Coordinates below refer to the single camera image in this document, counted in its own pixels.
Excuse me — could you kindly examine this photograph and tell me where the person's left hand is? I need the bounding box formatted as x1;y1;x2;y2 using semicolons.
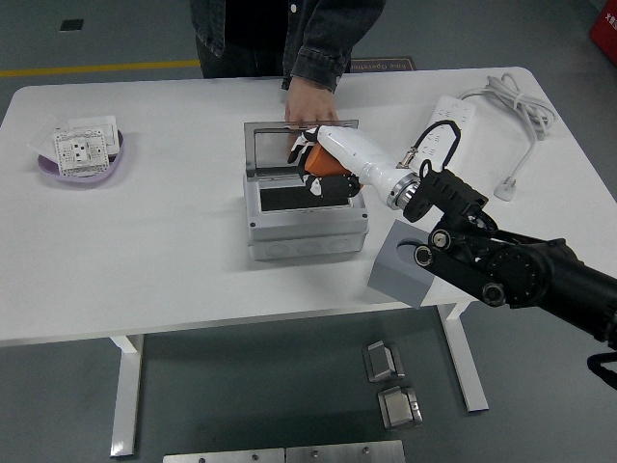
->
283;76;338;129

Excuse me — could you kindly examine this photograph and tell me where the robot right hand white shell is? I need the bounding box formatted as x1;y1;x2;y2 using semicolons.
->
287;124;416;208

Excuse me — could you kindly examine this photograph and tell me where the orange cylinder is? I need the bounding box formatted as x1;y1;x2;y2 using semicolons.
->
302;143;353;177

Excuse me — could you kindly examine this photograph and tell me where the grey junction box hinged lid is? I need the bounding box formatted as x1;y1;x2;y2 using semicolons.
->
242;120;370;261

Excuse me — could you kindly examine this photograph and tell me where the grey cube with round hole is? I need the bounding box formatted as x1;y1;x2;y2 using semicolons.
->
368;219;435;309

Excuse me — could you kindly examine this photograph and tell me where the dark floor sign with lettering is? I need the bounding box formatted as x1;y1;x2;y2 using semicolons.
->
349;58;416;74

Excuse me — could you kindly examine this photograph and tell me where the person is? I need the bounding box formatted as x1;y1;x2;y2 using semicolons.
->
190;0;387;81

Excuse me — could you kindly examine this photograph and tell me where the white power strip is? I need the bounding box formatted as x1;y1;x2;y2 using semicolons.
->
414;95;477;170

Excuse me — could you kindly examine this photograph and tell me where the small metal block fixture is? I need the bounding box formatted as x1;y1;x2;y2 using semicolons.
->
362;340;406;385
376;384;424;431

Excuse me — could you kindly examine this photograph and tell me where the white table leg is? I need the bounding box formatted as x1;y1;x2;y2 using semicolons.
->
437;302;491;414
108;333;146;458

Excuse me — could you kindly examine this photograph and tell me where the purple shallow bowl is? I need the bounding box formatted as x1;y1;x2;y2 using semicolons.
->
37;128;126;187

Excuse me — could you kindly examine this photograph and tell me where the thin white plastic card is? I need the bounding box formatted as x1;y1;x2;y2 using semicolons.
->
26;120;71;158

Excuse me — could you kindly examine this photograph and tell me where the red container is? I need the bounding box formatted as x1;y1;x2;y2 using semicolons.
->
588;0;617;62

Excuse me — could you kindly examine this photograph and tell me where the grey metal plate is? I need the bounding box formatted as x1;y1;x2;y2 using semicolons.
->
284;439;406;463
162;448;286;463

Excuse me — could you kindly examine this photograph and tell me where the white power cord with plug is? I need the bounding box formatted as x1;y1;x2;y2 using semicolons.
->
457;72;558;202

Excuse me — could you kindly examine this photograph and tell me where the white switch panel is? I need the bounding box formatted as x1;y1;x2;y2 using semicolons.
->
67;114;121;155

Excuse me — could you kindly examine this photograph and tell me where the white wall socket module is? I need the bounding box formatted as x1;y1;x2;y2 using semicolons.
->
52;130;110;176

